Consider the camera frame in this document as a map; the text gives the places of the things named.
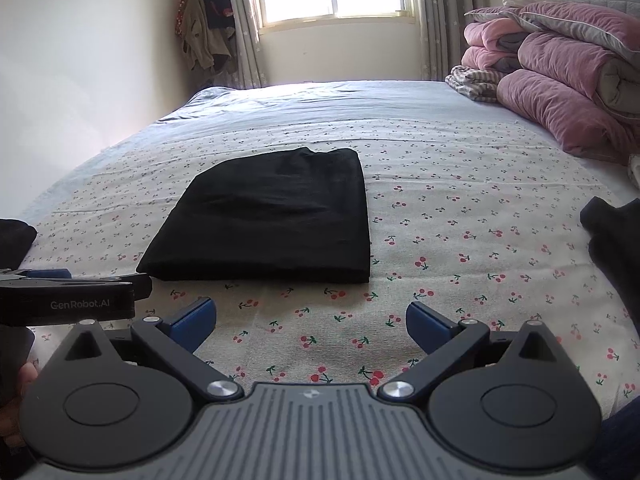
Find dark cloth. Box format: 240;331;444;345
579;196;640;412
0;217;39;272

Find grey patterned curtain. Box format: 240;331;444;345
406;0;489;82
219;0;267;89

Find person's left hand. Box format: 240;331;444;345
0;361;40;462

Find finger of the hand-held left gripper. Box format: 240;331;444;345
0;268;72;282
95;272;154;304

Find pink and grey folded quilt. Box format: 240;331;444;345
497;1;640;164

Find grey quilted headboard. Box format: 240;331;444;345
559;0;640;17

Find light pink folded blanket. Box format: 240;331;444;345
460;17;527;74

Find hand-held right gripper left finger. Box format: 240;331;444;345
64;297;246;402

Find bed with cherry print sheet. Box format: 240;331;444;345
0;79;640;461

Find red patterned hanging garment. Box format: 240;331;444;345
173;0;199;37

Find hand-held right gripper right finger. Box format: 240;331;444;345
377;301;558;402

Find beige hanging jacket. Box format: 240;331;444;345
179;0;234;72

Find black pants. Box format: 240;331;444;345
136;146;372;285

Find striped folded cloth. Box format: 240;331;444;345
444;64;512;104

